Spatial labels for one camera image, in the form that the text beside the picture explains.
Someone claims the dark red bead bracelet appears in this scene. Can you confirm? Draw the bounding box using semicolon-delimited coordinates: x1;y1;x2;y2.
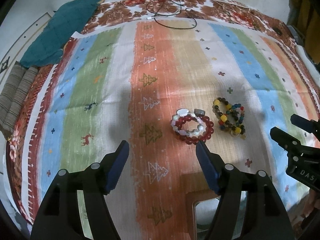
174;115;215;145

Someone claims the grey striped folded blanket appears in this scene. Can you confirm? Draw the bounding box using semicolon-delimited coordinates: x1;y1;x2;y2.
1;61;39;139

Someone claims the striped colourful cloth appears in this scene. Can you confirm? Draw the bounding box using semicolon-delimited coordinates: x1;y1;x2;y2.
15;20;319;239

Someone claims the black charging cable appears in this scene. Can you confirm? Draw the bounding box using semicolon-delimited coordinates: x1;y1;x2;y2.
143;0;198;30

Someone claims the white charging cable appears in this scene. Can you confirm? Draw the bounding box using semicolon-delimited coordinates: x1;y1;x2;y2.
146;0;183;21

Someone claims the small black object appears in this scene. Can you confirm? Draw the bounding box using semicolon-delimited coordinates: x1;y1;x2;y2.
272;27;282;36

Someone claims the white rolled cloth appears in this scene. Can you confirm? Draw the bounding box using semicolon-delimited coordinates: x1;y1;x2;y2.
296;45;320;86

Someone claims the mustard hanging garment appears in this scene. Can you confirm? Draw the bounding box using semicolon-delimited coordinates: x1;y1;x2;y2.
287;0;319;67

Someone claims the silver metal tin box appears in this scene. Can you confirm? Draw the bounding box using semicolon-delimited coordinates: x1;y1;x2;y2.
193;191;247;239

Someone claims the yellow black bead bracelet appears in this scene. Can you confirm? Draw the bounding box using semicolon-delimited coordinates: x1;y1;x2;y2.
212;96;247;138

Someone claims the white pink stone bracelet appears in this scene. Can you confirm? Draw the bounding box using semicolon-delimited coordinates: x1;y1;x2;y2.
170;108;205;138

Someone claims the teal pillow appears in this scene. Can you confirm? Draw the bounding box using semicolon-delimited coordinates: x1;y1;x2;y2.
20;0;105;68

